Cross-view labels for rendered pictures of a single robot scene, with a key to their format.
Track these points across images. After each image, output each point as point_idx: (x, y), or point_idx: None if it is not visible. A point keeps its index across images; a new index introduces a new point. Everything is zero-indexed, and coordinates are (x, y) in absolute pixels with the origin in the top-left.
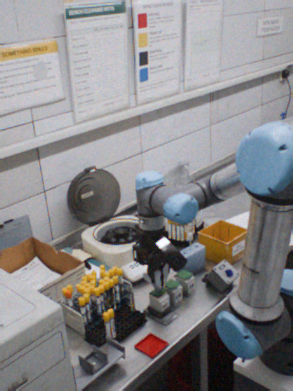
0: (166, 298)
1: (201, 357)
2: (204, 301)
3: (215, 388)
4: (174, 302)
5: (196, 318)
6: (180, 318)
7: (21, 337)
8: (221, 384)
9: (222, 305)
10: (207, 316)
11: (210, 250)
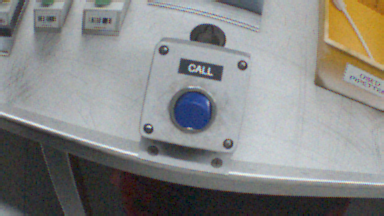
0: (2, 12)
1: (46, 162)
2: (79, 89)
3: (275, 211)
4: (34, 23)
5: (15, 103)
6: (3, 69)
7: None
8: (295, 214)
9: (100, 155)
10: (33, 129)
11: (322, 2)
